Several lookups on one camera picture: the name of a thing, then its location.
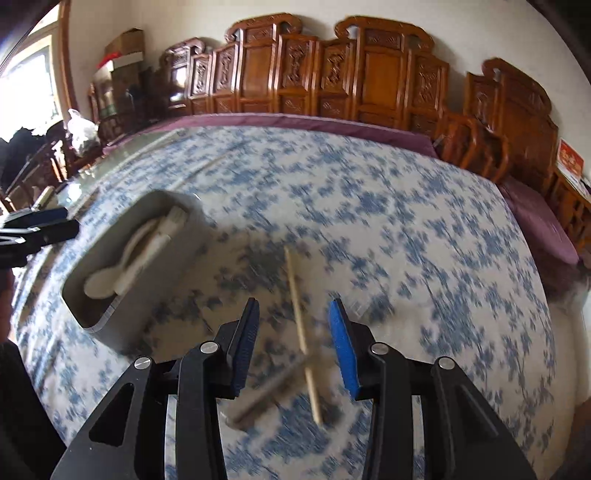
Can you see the clear plastic bag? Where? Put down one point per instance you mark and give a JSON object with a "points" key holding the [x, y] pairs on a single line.
{"points": [[83, 131]]}

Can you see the dark wooden chair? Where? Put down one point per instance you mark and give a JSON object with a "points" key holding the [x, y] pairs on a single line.
{"points": [[32, 157]]}

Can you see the person's left forearm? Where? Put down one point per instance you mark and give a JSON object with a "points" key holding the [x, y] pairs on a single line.
{"points": [[23, 415]]}

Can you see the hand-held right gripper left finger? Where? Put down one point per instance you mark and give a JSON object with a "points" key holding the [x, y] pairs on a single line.
{"points": [[244, 350]]}

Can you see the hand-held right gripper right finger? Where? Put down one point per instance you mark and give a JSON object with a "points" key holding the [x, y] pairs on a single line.
{"points": [[344, 350]]}

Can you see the blue floral tablecloth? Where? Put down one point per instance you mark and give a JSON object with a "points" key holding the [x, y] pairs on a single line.
{"points": [[392, 230]]}

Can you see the white plastic spoon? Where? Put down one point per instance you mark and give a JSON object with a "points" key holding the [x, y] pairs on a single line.
{"points": [[104, 282]]}

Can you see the purple table cover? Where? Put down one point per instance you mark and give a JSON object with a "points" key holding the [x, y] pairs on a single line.
{"points": [[300, 123]]}

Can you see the wooden framed window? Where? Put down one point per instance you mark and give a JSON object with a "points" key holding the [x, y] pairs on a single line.
{"points": [[27, 87]]}

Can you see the light wooden chopstick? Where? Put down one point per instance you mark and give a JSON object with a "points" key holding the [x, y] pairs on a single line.
{"points": [[268, 394], [300, 318]]}

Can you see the white and red box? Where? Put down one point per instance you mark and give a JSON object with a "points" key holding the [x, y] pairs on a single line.
{"points": [[120, 62]]}

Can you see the purple seat cushion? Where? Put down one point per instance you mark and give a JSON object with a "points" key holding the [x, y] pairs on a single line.
{"points": [[540, 217]]}

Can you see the white plastic fork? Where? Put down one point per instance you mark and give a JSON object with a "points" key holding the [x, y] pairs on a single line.
{"points": [[157, 249]]}

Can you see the row of carved wooden chairs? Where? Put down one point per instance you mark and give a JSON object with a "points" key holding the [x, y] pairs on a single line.
{"points": [[369, 78]]}

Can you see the grey rectangular tray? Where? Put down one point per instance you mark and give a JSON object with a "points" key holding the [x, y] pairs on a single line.
{"points": [[138, 318]]}

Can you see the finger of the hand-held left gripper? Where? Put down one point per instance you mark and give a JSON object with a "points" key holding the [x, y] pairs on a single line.
{"points": [[46, 235], [41, 216]]}

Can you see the red printed card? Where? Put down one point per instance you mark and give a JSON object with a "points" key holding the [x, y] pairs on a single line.
{"points": [[571, 159]]}

